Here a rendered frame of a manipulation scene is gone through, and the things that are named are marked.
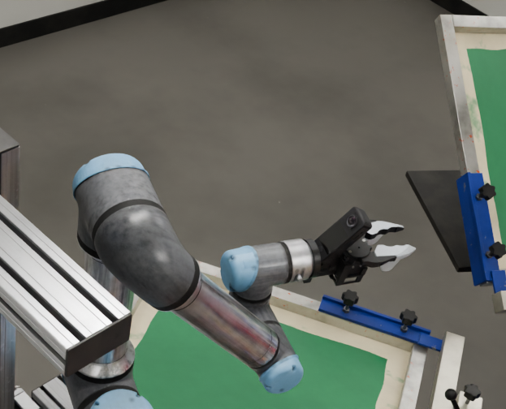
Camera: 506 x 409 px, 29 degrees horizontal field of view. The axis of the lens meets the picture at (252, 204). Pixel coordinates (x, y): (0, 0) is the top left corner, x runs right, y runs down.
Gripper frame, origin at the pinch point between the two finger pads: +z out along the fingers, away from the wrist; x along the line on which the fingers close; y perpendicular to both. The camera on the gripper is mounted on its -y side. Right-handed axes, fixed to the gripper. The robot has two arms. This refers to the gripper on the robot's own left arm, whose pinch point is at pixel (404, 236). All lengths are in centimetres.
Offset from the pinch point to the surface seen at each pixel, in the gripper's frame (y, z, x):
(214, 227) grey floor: 191, 55, -156
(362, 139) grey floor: 197, 154, -204
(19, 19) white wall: 200, 3, -317
